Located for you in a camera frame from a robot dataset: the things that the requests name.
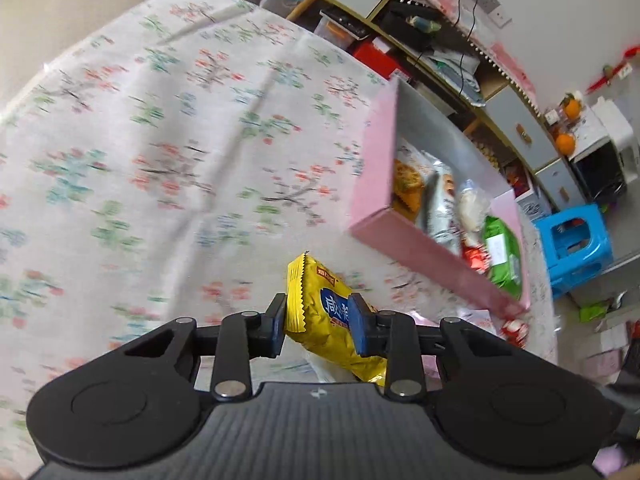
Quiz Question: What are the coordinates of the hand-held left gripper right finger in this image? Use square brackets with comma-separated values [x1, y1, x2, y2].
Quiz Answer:
[347, 293, 531, 403]

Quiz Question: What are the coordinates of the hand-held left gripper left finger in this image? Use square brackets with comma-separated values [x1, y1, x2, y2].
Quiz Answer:
[107, 292, 289, 403]

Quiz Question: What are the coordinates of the yellow snack packet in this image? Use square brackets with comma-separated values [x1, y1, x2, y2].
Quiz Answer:
[284, 252, 388, 387]

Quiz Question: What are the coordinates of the pink cardboard box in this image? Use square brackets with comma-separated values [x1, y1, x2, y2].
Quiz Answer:
[348, 76, 532, 313]

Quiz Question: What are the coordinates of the red snack packet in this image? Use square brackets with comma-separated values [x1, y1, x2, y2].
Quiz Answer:
[500, 317, 531, 348]
[460, 242, 493, 276]

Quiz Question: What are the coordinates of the silver snack packet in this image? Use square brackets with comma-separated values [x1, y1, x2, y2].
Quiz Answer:
[420, 160, 463, 256]

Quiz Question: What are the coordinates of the orange biscuit packet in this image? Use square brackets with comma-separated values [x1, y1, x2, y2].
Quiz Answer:
[391, 142, 431, 223]

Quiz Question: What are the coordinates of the green snack packet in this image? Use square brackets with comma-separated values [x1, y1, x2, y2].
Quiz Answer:
[482, 215, 525, 296]

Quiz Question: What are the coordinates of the clear rice cracker packet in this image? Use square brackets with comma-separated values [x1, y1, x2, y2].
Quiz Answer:
[457, 177, 493, 233]

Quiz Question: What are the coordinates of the white blue patterned box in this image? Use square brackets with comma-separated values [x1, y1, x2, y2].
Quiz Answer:
[517, 190, 551, 221]

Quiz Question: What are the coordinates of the small red box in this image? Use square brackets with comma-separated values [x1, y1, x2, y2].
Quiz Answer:
[502, 160, 531, 196]

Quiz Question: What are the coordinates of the yellow egg tray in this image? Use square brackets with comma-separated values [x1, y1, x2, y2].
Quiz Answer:
[470, 130, 501, 168]

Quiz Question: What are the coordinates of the blue plastic stool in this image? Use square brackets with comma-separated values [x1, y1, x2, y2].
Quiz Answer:
[534, 204, 615, 301]

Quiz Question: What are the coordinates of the red flat box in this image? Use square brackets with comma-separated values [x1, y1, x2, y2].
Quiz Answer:
[352, 40, 406, 81]

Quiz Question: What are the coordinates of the wooden media cabinet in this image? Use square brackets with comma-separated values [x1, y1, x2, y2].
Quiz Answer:
[235, 0, 586, 213]

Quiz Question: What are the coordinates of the pile of papers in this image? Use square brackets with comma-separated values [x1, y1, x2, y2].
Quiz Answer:
[425, 45, 486, 106]

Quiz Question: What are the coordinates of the white microwave oven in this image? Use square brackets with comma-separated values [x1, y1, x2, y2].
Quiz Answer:
[570, 142, 628, 206]

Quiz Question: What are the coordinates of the clear box with black keyboard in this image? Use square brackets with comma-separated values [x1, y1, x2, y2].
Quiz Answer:
[315, 7, 371, 51]

